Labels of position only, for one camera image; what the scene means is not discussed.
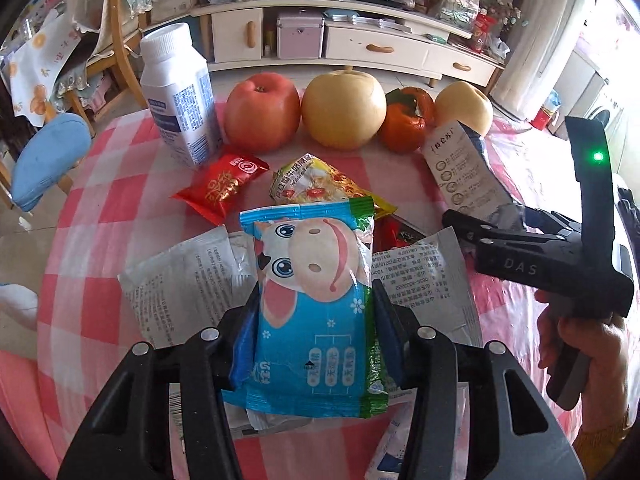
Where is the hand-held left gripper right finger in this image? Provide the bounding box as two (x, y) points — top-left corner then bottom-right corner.
(369, 278), (587, 480)

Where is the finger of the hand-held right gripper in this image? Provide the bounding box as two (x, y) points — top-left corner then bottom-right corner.
(442, 208), (607, 310)
(517, 205), (585, 240)

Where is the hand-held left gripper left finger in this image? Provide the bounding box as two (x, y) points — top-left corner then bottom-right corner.
(57, 279), (263, 480)

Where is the silver printed foil wrapper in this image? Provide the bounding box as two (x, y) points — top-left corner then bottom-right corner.
(117, 225), (261, 352)
(370, 226), (484, 348)

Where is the blue cartoon cow snack packet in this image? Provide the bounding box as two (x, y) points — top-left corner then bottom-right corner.
(222, 196), (391, 421)

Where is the white wrapper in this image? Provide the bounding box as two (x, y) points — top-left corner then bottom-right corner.
(227, 402), (313, 443)

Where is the white drink carton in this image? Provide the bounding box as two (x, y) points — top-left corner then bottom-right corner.
(419, 120), (526, 233)

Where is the small red wrapper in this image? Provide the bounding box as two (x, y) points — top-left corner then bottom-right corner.
(374, 214), (427, 252)

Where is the white and blue packet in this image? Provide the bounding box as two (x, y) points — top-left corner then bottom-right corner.
(364, 400), (418, 480)

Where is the red snack packet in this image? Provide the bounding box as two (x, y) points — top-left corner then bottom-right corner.
(170, 151), (271, 227)

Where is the yellow snack packet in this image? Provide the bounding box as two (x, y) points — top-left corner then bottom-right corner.
(269, 153), (399, 219)

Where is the person's right forearm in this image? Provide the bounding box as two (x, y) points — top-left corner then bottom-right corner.
(572, 407), (636, 480)

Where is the person's right hand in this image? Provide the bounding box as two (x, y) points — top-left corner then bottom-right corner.
(536, 291), (632, 437)

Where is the white washing machine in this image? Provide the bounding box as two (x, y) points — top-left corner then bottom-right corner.
(575, 77), (627, 161)

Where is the small red box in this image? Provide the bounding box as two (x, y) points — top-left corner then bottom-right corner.
(531, 104), (562, 132)

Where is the small yellow pear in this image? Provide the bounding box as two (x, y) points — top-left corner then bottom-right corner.
(434, 81), (494, 137)

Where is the white curtain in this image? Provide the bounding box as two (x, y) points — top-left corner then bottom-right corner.
(492, 0), (603, 123)

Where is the orange tangerine with leaf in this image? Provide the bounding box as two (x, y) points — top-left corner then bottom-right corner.
(377, 102), (428, 154)
(387, 87), (436, 128)

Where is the pink checked tablecloth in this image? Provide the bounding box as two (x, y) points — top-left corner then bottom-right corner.
(0, 89), (631, 480)

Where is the red package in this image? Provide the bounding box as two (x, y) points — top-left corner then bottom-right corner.
(470, 10), (497, 54)

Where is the pink flower bunch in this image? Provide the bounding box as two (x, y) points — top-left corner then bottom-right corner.
(480, 0), (527, 33)

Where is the large yellow pear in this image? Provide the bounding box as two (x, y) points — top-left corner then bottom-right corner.
(301, 66), (389, 151)

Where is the red apple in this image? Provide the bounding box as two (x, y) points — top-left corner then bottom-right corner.
(223, 72), (303, 155)

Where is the cream TV cabinet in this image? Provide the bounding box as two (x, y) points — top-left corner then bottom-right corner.
(192, 0), (506, 90)

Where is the clear plastic bag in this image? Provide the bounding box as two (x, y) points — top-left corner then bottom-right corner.
(439, 0), (483, 30)

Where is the white milk bottle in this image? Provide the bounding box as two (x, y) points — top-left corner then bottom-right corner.
(139, 22), (224, 168)

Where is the blue cushioned stool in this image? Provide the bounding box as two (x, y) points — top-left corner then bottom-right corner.
(10, 111), (94, 213)

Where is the pink storage box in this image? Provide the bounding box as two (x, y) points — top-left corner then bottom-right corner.
(276, 14), (326, 60)

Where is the wooden chair with lace cover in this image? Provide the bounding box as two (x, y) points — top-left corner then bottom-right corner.
(67, 0), (153, 111)

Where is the white orange-print cloth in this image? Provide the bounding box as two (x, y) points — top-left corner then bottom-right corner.
(4, 10), (83, 128)

